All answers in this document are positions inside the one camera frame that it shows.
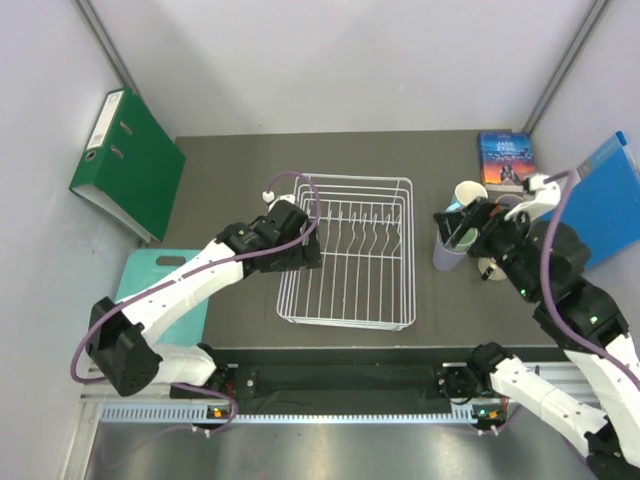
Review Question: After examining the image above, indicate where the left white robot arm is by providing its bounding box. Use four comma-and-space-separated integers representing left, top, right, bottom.
85, 197, 322, 397

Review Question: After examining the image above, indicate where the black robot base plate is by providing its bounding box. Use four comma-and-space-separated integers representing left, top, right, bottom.
169, 347, 566, 406

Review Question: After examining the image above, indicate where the cream ceramic mug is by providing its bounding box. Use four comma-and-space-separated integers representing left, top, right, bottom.
478, 257, 507, 281

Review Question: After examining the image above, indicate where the light blue mug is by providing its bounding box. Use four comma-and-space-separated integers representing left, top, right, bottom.
446, 180, 488, 212

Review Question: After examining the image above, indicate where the blue plastic folder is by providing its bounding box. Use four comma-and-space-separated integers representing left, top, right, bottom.
561, 131, 639, 270

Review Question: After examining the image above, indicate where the Jane Eyre paperback book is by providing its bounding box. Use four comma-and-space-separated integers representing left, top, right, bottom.
477, 130, 537, 192

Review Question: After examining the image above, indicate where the clear pink glass mug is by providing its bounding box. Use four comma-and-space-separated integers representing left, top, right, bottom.
495, 194, 524, 208

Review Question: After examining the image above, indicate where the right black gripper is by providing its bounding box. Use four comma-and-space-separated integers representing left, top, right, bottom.
431, 195, 540, 301

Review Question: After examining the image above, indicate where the white wire dish rack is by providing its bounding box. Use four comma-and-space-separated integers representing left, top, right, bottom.
276, 174, 416, 331

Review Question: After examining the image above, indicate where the green cup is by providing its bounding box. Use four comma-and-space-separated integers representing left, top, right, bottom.
437, 229, 478, 253

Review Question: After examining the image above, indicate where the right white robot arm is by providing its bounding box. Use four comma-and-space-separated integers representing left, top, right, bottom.
433, 196, 639, 479

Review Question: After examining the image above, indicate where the grey slotted cable duct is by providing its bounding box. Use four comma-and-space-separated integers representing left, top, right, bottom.
100, 403, 506, 425

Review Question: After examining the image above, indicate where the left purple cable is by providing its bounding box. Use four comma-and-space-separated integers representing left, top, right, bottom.
69, 172, 322, 441

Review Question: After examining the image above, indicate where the green lever arch binder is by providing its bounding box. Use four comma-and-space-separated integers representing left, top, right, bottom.
69, 88, 185, 243

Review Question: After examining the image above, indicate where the purple cup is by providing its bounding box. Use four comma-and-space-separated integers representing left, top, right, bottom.
432, 237, 467, 272

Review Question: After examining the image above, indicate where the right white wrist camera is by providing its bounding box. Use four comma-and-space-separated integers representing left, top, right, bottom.
505, 173, 561, 221

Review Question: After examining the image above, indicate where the teal cutting board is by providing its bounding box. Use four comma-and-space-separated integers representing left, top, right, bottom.
114, 248, 208, 347

